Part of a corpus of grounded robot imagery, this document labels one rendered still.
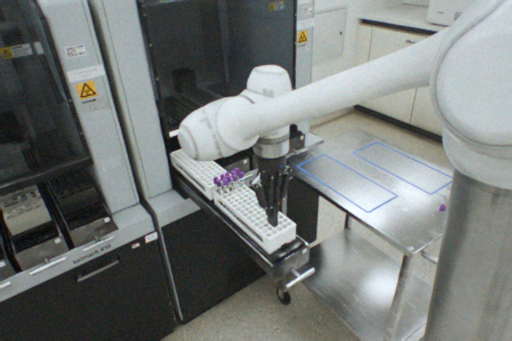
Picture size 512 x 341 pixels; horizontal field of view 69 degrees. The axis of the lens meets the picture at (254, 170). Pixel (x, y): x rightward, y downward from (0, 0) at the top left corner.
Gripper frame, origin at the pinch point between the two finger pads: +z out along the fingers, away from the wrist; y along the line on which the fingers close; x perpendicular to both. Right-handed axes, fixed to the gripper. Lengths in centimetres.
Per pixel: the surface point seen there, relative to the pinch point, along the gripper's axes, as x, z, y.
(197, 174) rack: -36.9, 3.6, 3.8
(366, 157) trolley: -11, 8, -55
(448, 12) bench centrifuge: -84, -10, -230
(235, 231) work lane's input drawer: -9.7, 9.5, 6.6
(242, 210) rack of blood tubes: -10.8, 3.9, 3.1
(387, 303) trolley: 14, 62, -47
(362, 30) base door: -157, 13, -229
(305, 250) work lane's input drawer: 8.3, 10.8, -5.0
